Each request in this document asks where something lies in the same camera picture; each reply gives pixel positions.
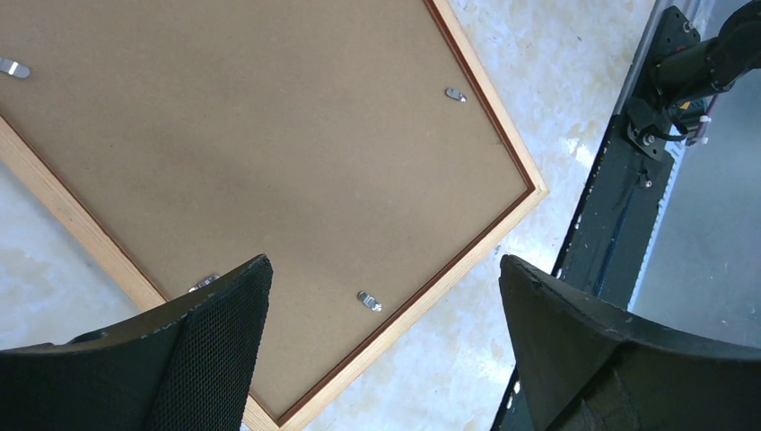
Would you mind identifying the red wooden photo frame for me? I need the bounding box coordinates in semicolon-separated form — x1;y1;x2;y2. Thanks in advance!
1;1;547;430

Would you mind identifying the aluminium front rail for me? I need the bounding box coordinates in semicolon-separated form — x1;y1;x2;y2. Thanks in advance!
596;1;715;312

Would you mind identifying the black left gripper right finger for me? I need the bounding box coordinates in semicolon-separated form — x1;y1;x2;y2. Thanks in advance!
499;255;760;430

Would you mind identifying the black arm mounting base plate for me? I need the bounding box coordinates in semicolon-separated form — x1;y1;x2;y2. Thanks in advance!
490;4;703;431

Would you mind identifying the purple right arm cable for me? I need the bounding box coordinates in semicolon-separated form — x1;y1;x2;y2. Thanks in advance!
683;93;721;147

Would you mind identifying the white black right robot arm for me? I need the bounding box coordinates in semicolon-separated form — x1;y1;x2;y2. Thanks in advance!
622;1;760;161

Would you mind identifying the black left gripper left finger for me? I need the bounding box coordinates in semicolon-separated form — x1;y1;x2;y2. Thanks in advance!
1;254;273;430

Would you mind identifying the silver frame retaining clip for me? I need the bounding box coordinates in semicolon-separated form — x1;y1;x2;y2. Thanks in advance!
444;87;468;103
0;57;31;79
357;291;382;312
188;274;220;293

